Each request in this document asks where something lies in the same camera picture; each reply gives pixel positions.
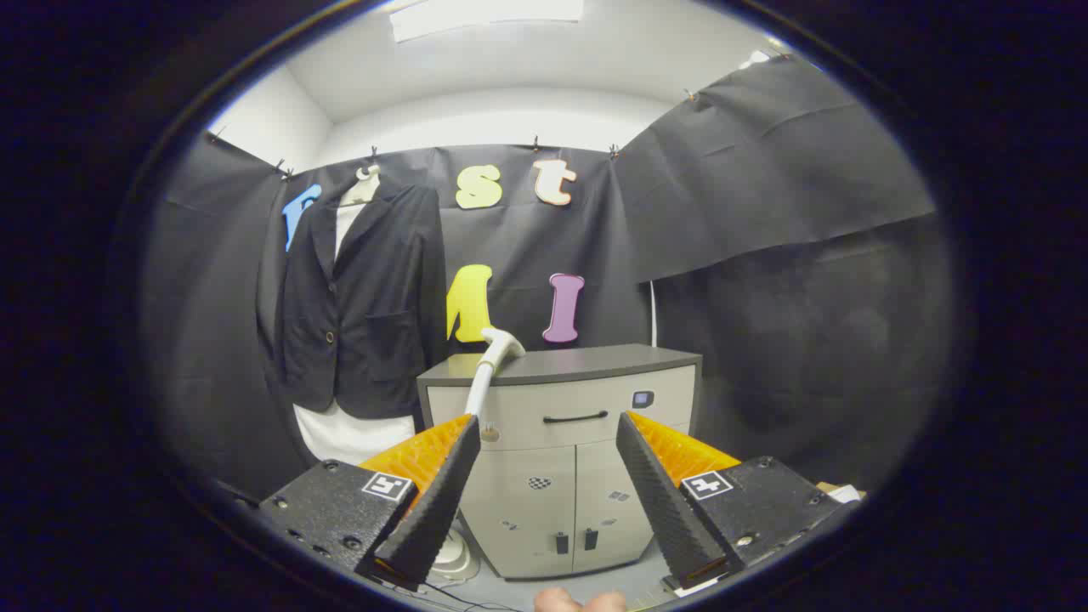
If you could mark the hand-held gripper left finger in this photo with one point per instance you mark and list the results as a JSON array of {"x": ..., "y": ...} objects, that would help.
[{"x": 433, "y": 510}]

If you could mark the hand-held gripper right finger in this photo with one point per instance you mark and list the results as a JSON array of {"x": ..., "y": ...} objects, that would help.
[{"x": 671, "y": 518}]

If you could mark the white garment steamer base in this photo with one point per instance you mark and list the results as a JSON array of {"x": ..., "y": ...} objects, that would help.
[{"x": 450, "y": 557}]

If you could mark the black suit jacket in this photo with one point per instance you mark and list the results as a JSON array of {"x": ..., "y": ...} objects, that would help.
[{"x": 382, "y": 297}]

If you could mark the grey cabinet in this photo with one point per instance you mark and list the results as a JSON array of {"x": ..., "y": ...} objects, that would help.
[{"x": 552, "y": 484}]

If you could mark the white and brown box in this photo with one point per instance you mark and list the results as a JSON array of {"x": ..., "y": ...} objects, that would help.
[{"x": 841, "y": 492}]

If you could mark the black backdrop cloth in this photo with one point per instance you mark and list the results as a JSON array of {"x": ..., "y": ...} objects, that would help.
[{"x": 765, "y": 212}]

